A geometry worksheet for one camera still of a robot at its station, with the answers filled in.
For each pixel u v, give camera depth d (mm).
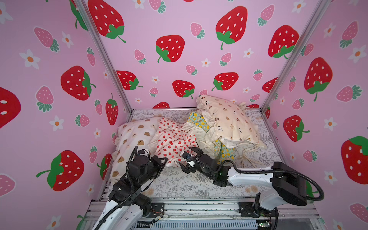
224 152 871
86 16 703
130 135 926
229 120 907
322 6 686
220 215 731
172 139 831
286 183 431
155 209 744
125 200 454
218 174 609
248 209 734
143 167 520
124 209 470
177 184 837
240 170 545
